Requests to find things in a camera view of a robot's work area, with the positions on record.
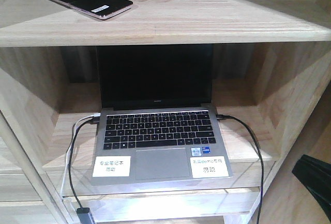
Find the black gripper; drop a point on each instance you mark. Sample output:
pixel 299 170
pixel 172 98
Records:
pixel 314 174

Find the black smartphone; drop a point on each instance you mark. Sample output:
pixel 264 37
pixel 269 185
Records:
pixel 100 9

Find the light wooden shelf unit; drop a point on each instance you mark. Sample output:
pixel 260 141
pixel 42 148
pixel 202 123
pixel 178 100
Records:
pixel 286 84

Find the silver laptop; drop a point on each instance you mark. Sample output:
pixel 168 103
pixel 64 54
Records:
pixel 157 120

